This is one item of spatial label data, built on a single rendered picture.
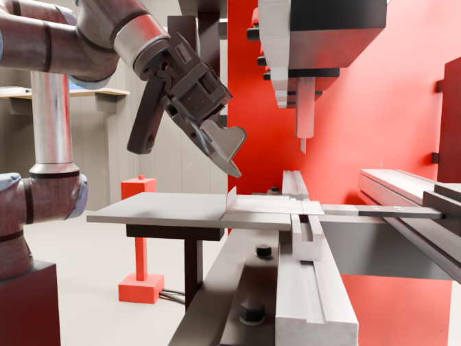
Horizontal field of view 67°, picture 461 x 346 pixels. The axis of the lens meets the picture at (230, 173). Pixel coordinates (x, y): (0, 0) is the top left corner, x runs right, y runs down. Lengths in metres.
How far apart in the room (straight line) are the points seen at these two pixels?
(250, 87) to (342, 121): 0.37
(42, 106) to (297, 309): 0.81
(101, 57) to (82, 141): 4.79
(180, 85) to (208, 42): 1.51
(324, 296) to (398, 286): 1.22
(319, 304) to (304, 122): 0.23
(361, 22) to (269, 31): 0.06
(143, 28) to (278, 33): 0.28
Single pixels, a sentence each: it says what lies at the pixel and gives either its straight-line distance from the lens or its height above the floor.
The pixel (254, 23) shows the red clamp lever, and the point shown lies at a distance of 0.59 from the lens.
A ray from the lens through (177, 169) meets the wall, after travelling 4.45.
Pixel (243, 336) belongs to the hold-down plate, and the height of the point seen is 0.91.
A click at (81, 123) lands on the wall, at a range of 5.38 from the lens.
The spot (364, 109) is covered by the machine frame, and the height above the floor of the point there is 1.19.
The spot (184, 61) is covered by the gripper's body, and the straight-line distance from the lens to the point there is 0.51.
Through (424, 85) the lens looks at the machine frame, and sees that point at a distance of 1.44.
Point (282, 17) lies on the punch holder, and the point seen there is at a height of 1.19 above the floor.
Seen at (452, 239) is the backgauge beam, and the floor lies 0.95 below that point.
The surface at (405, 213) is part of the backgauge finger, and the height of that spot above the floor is 1.00.
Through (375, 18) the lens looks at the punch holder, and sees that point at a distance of 0.27.
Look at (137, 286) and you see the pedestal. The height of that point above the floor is 0.11.
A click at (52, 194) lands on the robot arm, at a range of 0.96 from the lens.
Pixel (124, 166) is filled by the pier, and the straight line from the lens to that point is 4.64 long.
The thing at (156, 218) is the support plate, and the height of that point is 1.00.
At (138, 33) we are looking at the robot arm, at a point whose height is 1.24.
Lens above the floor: 1.11
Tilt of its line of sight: 6 degrees down
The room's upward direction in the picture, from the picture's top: straight up
